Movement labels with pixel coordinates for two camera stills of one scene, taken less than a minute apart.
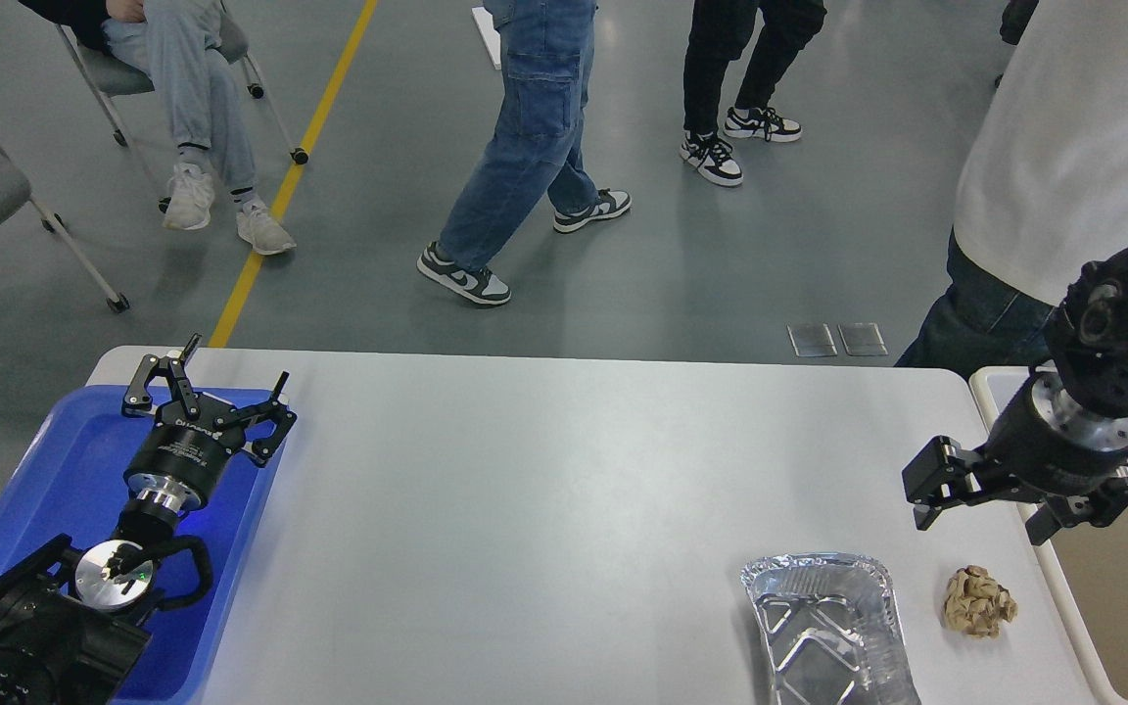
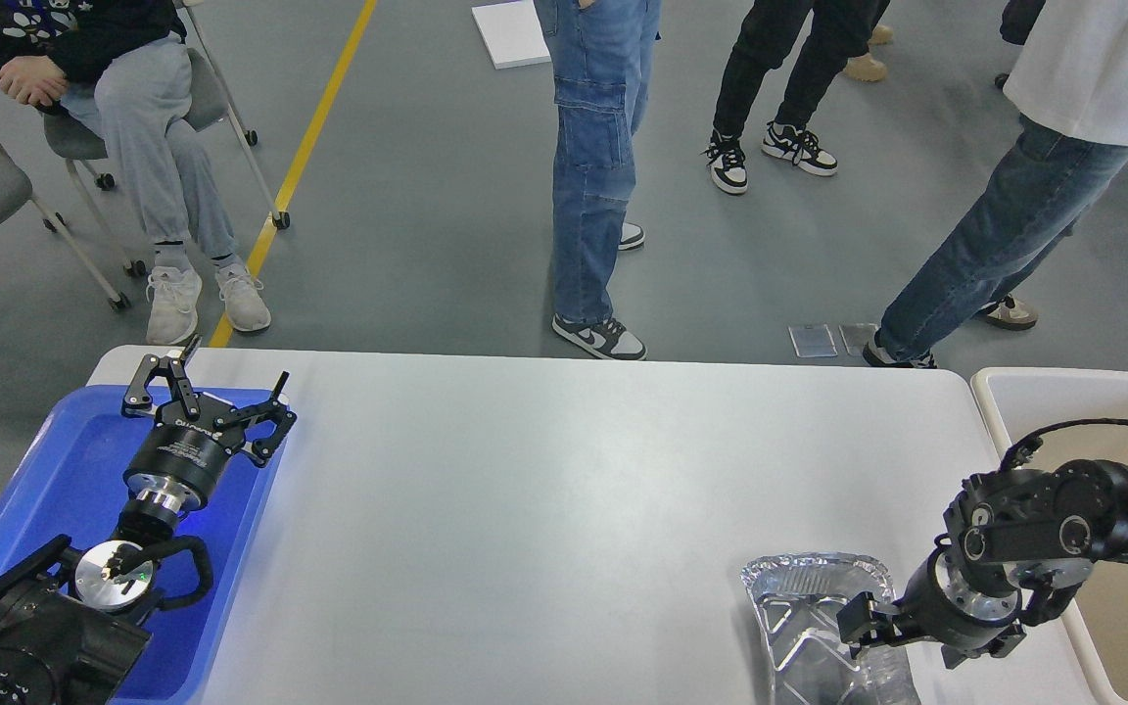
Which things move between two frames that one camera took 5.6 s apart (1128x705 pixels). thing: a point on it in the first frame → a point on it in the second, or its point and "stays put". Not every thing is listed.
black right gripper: [1044, 446] → [939, 608]
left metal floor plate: [812, 340] stays put
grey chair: [108, 74] → [213, 102]
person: [540, 121] → [599, 55]
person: [717, 33] → [839, 30]
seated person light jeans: [198, 95] → [124, 61]
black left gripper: [186, 448] stays put
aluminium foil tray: [832, 631] stays put
